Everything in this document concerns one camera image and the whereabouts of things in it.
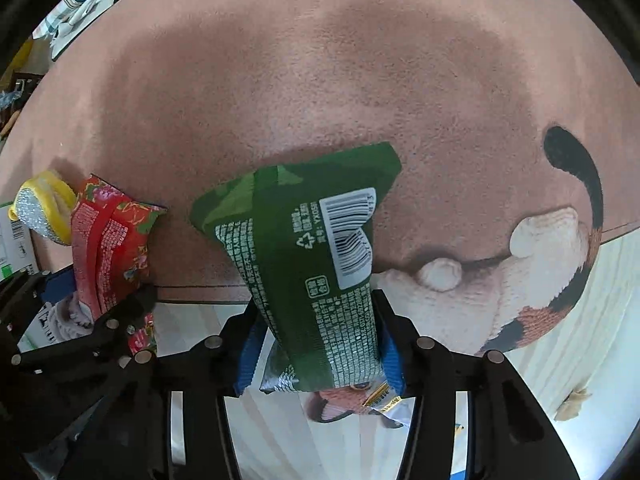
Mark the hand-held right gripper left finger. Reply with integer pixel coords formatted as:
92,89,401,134
135,309,275,480

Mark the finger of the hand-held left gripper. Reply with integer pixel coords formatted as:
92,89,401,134
10,286,160,377
0,267,77,342

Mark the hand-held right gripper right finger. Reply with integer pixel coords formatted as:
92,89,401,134
372,289,582,480

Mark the red floral snack packet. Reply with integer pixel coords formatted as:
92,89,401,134
70,174,168,357

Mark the green snack packet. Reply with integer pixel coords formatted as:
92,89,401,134
190,142,403,394

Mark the white purple printed packet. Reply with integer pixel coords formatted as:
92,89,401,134
19,294,97,352

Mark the white and green box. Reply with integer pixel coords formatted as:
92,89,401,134
0,200,39,282

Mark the pink and gold snack packet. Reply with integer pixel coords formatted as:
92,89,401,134
304,379,417,430

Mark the yellow sponge with silver scrubber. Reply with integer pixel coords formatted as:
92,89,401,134
14,170,77,247

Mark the tan paper scrap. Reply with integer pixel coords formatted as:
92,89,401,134
555,387,592,422

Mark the pink cat print mat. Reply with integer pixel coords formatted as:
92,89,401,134
0,0,640,358

